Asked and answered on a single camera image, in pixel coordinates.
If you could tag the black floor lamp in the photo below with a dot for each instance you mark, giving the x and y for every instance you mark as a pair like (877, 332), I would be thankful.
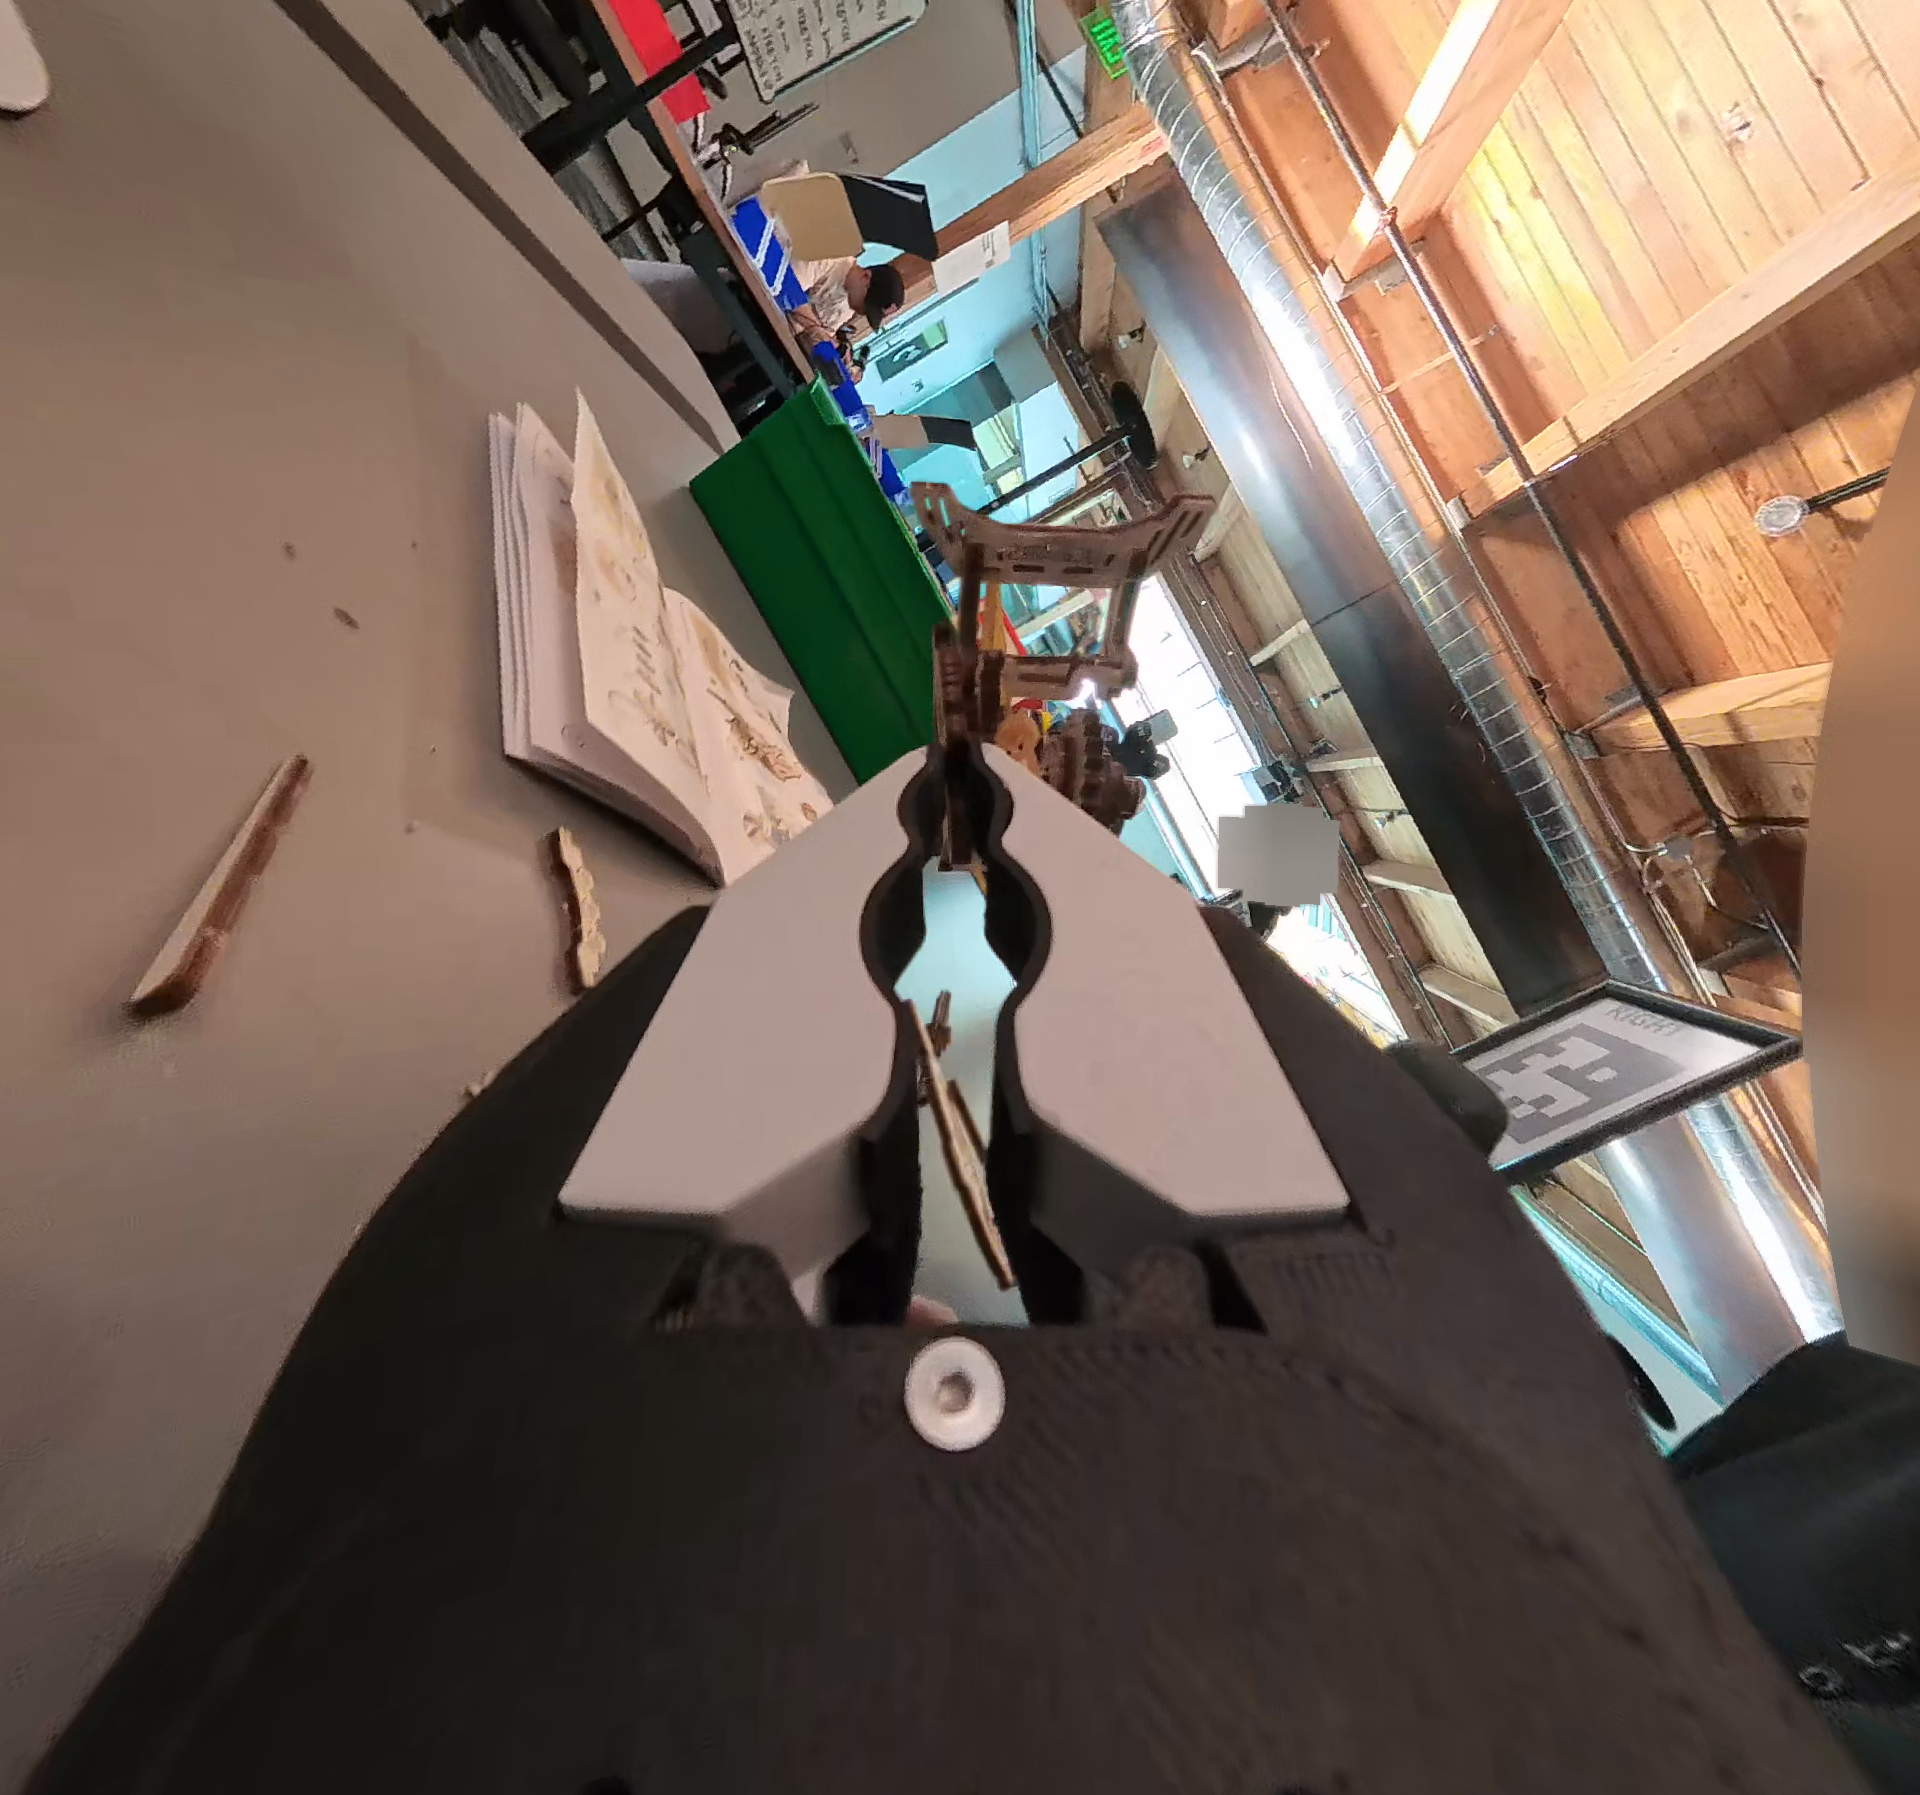
(1136, 424)

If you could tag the green exit sign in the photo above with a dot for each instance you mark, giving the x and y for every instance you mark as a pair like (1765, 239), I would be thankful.
(1106, 49)

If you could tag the long wooden desk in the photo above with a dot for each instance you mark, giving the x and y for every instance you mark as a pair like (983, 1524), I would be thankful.
(660, 129)

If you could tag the red plastic bin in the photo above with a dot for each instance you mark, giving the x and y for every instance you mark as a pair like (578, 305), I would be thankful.
(643, 25)

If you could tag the toothed wooden strip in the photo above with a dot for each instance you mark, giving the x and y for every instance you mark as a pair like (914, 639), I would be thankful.
(578, 909)

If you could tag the cream rounded board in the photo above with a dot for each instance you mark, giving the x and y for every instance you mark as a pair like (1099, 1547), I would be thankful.
(808, 220)

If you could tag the open instruction booklet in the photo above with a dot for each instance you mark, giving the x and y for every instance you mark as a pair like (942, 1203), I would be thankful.
(631, 655)

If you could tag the wooden mechanical model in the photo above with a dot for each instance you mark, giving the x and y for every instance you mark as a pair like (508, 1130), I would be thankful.
(1051, 559)

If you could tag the framed marker board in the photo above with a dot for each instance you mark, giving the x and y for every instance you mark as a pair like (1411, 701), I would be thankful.
(1604, 1073)

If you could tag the blue plastic bin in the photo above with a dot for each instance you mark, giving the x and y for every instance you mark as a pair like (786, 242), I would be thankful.
(762, 257)

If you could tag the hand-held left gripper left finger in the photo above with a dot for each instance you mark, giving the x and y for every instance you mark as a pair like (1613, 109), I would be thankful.
(721, 1073)

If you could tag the small wooden key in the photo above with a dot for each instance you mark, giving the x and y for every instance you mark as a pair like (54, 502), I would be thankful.
(960, 1165)

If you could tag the wooden support pillar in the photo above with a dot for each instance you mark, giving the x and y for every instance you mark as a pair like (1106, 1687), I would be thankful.
(1051, 184)

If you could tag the brown wooden stick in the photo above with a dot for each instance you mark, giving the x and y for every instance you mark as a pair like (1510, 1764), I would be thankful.
(228, 879)

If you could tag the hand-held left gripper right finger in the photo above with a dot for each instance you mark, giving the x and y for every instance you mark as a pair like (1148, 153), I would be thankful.
(1186, 1073)

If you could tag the green plastic bin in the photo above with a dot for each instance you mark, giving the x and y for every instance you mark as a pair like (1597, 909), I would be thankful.
(824, 581)

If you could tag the black tilted board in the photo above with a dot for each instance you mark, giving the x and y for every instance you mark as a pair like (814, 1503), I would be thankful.
(898, 213)

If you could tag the white paper notice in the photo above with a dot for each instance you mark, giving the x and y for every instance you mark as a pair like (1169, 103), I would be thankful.
(972, 257)

